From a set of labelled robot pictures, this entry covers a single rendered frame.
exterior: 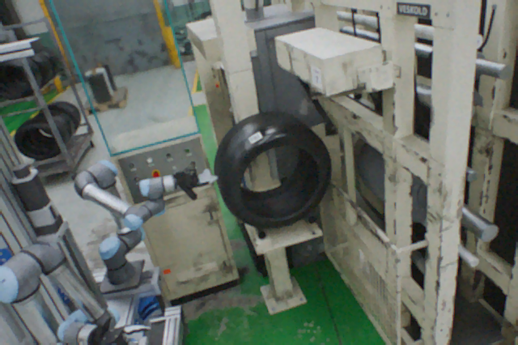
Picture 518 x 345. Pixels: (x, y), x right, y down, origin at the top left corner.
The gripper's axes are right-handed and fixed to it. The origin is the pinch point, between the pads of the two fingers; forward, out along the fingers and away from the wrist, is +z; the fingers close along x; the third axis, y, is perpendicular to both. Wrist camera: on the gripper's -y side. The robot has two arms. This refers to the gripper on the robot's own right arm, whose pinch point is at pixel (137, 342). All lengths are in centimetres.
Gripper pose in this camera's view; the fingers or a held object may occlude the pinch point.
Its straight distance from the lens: 154.7
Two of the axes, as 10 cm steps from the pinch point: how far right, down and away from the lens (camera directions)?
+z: 9.2, 0.2, -3.8
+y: 1.2, 9.2, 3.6
